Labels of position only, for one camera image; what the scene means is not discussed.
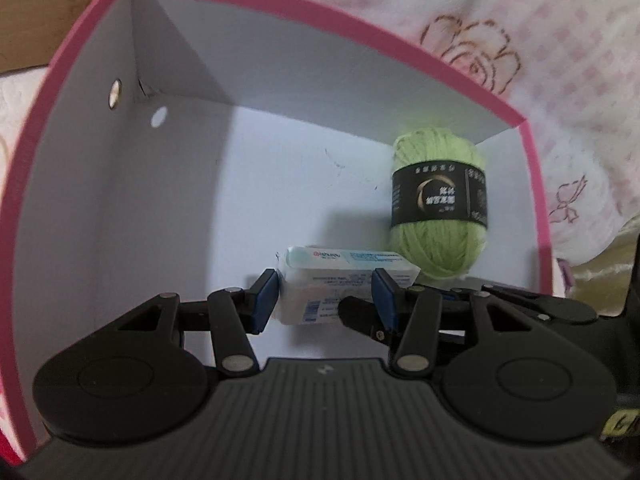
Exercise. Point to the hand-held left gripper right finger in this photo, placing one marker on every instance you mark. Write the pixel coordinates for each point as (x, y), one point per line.
(383, 300)

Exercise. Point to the brown pillow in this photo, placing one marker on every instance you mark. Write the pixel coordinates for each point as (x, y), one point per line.
(50, 10)

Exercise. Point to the green yarn ball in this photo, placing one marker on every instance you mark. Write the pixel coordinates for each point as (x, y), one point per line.
(435, 245)

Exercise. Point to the small white carton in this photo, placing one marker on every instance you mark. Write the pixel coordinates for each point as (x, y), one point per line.
(325, 285)

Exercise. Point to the pink checked pillow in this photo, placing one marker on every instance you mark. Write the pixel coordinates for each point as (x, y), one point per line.
(500, 35)

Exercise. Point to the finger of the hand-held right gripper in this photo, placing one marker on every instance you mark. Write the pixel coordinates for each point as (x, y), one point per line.
(550, 310)
(360, 316)

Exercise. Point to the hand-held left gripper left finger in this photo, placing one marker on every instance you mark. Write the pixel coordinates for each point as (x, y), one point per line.
(265, 302)

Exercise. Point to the pink cardboard box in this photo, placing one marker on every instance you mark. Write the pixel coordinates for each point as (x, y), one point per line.
(200, 185)

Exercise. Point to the golden quilt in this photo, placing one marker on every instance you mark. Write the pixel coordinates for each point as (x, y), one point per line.
(600, 270)

